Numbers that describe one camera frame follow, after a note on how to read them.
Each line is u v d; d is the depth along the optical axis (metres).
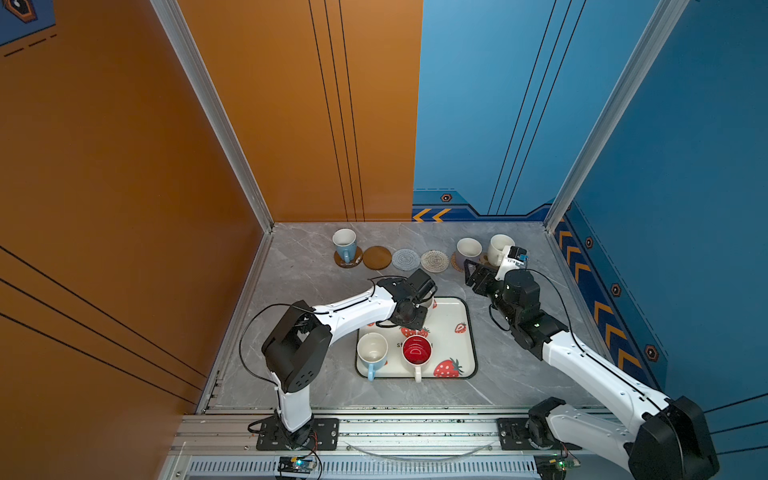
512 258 0.68
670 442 0.39
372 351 0.85
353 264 1.07
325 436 0.74
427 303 0.73
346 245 1.01
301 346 0.47
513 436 0.73
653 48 0.74
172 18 0.70
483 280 0.70
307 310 0.49
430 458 0.71
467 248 1.05
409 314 0.74
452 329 0.92
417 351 0.85
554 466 0.71
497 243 1.03
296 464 0.71
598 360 0.49
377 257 1.09
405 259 1.09
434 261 1.08
